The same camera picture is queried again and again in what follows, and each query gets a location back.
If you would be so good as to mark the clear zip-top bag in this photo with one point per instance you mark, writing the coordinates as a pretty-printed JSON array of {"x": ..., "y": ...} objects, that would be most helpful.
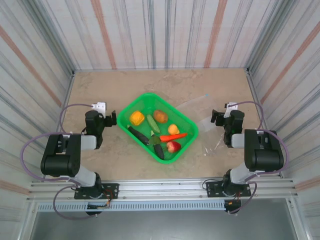
[{"x": 207, "y": 125}]

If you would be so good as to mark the orange toy bell pepper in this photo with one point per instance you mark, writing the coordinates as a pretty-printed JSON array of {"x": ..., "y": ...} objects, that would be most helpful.
[{"x": 137, "y": 118}]

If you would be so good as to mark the long dark toy eggplant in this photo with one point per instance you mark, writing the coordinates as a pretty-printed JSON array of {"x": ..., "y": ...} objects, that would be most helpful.
[{"x": 138, "y": 135}]

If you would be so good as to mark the green plastic mesh basket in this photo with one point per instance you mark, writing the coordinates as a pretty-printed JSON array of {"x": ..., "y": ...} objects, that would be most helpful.
[{"x": 140, "y": 105}]

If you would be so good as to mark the green toy cucumber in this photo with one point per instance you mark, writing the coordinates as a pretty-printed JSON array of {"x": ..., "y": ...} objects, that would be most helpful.
[{"x": 153, "y": 123}]

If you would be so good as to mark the small yellow-orange toy fruit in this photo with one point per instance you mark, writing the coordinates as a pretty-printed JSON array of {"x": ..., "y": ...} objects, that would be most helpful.
[{"x": 173, "y": 129}]

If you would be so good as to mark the orange toy carrot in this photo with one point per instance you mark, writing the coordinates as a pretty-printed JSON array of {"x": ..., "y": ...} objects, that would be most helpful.
[{"x": 172, "y": 137}]

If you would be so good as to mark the brown toy potato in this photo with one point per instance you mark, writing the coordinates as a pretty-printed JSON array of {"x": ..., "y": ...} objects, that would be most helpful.
[{"x": 160, "y": 116}]

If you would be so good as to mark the red toy peach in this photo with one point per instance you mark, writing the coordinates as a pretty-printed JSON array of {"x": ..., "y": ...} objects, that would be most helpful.
[{"x": 173, "y": 146}]

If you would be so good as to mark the dark eggplant with green stem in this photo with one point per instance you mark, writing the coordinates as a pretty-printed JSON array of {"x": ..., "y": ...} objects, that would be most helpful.
[{"x": 158, "y": 150}]

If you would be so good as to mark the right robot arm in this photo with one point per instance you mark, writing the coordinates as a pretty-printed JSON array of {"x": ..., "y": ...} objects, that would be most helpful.
[{"x": 262, "y": 155}]

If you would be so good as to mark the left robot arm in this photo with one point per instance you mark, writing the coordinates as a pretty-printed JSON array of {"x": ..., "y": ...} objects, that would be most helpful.
[{"x": 57, "y": 160}]

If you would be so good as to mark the black round base connector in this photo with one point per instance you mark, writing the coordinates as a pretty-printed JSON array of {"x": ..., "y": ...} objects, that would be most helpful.
[
  {"x": 93, "y": 213},
  {"x": 232, "y": 207}
]

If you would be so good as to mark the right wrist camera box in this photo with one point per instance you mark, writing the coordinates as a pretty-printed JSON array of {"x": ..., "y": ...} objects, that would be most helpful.
[{"x": 228, "y": 110}]

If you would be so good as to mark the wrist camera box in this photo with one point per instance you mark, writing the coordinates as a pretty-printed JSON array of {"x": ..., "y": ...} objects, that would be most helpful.
[
  {"x": 100, "y": 106},
  {"x": 228, "y": 110}
]

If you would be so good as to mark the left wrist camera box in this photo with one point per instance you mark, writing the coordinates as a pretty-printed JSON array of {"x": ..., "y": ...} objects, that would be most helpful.
[{"x": 100, "y": 106}]

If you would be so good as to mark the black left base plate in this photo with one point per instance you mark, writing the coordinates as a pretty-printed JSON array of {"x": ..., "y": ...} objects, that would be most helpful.
[{"x": 112, "y": 187}]

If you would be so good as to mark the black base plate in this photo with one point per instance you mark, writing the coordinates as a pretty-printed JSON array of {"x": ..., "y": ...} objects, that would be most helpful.
[
  {"x": 211, "y": 186},
  {"x": 112, "y": 187}
]

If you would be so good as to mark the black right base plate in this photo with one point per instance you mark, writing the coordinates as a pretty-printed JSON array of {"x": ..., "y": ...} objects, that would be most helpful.
[{"x": 211, "y": 186}]

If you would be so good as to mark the aluminium mounting rail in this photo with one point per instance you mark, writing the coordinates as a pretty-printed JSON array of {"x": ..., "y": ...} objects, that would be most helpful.
[{"x": 162, "y": 186}]

